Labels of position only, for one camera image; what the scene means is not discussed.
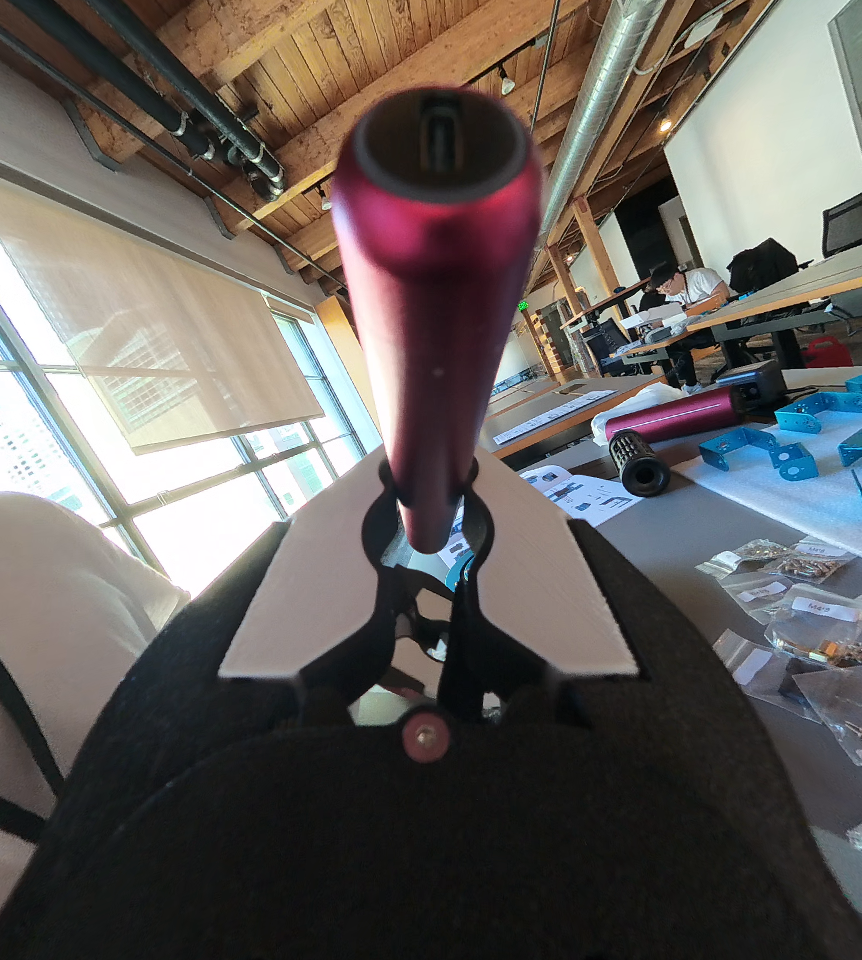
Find black office chair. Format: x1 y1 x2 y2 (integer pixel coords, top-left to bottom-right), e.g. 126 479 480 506
819 189 862 258
579 318 636 378

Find silver ceiling duct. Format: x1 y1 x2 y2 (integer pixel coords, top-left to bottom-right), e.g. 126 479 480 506
542 0 674 243

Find small blue angle bracket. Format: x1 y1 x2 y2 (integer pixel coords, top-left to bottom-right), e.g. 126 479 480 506
774 441 821 483

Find white foam sheet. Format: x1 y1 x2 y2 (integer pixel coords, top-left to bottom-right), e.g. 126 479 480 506
669 373 862 569

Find red electric screwdriver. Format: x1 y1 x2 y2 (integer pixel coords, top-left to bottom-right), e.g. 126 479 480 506
329 86 546 558

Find red cylindrical case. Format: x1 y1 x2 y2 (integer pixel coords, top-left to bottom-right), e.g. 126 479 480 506
602 386 749 445

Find printed paper sheet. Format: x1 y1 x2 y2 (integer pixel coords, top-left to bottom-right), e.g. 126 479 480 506
497 387 621 445

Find portable power station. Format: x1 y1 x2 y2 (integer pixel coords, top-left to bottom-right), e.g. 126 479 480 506
714 360 790 411

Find black backpack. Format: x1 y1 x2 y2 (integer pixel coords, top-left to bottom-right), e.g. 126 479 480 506
725 237 801 295

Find red bag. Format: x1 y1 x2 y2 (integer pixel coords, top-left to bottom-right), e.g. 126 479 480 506
800 335 857 370

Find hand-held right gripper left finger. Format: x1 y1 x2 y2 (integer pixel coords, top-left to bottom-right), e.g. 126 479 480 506
218 453 396 681

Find ceiling pipes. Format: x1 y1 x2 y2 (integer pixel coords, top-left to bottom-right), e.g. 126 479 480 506
7 0 287 202

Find wood-edged office desk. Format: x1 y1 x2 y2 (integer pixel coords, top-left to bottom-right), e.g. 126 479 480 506
558 228 862 376
478 372 670 461

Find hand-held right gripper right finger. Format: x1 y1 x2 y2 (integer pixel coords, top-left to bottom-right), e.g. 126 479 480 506
461 444 641 681

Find black bit holder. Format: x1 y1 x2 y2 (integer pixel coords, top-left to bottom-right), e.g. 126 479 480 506
607 431 674 498

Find white instruction booklet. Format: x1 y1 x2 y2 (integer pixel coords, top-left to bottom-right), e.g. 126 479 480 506
434 463 647 571

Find grey desk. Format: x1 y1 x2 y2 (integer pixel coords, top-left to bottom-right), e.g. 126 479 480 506
513 363 862 939

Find pile of labelled screw bags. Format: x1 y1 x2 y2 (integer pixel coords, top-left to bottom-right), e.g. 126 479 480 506
693 537 862 867

